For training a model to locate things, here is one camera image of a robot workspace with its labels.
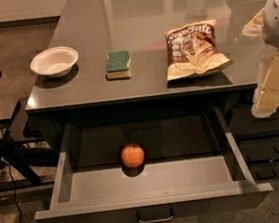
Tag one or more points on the open grey top drawer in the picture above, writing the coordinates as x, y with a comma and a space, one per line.
192, 165

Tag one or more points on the green yellow sponge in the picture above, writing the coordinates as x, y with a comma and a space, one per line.
118, 65

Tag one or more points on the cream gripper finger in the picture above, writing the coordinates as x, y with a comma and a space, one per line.
266, 95
254, 27

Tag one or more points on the white bowl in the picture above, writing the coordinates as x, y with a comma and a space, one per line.
54, 62

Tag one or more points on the brown sea salt chip bag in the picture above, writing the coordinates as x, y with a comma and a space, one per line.
192, 52

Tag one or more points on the metal drawer handle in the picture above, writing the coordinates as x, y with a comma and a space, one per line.
155, 215

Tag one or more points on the orange fruit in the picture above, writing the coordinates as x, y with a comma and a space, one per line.
132, 155

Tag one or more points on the grey counter cabinet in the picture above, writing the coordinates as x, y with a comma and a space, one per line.
86, 97

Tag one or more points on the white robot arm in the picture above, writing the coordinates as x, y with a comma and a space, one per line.
270, 33

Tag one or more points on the black folding side table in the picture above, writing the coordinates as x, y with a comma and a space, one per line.
22, 147

